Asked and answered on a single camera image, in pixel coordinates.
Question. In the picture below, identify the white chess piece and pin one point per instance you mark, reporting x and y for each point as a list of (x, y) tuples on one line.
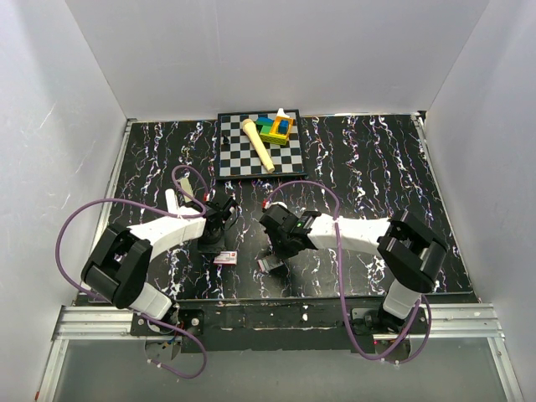
[(281, 113)]

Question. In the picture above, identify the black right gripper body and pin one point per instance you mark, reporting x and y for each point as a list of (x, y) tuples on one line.
[(281, 249)]

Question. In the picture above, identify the black mounting base plate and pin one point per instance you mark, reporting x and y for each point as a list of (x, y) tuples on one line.
[(283, 324)]

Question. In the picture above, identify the red white staple box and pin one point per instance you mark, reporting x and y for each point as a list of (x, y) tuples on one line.
[(269, 263)]

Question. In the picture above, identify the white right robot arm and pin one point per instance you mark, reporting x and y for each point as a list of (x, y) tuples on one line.
[(411, 250)]

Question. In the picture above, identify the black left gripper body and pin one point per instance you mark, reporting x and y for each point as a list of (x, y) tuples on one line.
[(213, 244)]

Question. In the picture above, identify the yellow green toy block tray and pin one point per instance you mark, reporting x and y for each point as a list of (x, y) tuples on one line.
[(274, 131)]

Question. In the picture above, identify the cream wooden rolling pin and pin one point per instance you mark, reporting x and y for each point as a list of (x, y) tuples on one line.
[(249, 128)]

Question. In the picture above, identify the cream white stapler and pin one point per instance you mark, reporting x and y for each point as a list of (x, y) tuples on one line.
[(186, 188)]

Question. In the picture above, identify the red white staple box sleeve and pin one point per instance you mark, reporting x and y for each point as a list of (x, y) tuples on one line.
[(226, 258)]

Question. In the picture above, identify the aluminium rail frame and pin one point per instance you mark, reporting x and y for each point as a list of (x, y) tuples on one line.
[(103, 354)]

